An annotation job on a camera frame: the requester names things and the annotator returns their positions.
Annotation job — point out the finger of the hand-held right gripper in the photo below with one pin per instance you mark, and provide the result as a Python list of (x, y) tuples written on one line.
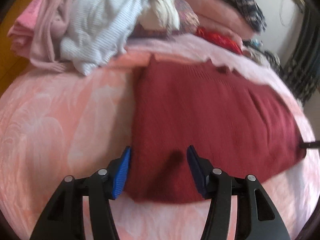
[(311, 144)]

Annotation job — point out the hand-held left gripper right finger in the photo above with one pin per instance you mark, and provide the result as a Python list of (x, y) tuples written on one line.
[(195, 171)]

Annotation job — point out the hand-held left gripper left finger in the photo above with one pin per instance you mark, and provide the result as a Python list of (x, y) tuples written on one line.
[(122, 171)]

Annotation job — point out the dark red knit sweater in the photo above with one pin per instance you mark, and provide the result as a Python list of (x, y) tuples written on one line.
[(205, 125)]

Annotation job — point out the pink bed blanket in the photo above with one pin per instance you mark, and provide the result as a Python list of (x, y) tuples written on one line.
[(62, 130)]

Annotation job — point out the dark patterned curtain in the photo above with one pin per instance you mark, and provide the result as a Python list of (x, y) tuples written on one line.
[(303, 62)]

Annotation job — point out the grey plaid cloth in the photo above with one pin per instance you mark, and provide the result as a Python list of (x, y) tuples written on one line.
[(268, 55)]

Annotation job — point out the red embroidered pouch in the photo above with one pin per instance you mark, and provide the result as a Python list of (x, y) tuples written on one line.
[(220, 40)]

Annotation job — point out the white knit garment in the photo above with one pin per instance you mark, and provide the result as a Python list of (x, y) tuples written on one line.
[(105, 25)]

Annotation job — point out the purple patterned pillow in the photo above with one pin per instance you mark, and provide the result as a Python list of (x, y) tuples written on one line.
[(186, 20)]

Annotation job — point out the pink folded quilt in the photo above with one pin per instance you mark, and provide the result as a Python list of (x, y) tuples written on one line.
[(220, 15)]

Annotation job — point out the mauve garment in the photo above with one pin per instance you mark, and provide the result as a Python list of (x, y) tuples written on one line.
[(50, 30)]

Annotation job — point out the cream garment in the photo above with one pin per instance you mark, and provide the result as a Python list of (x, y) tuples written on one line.
[(162, 12)]

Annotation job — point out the wooden wardrobe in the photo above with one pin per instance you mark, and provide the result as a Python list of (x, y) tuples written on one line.
[(12, 5)]

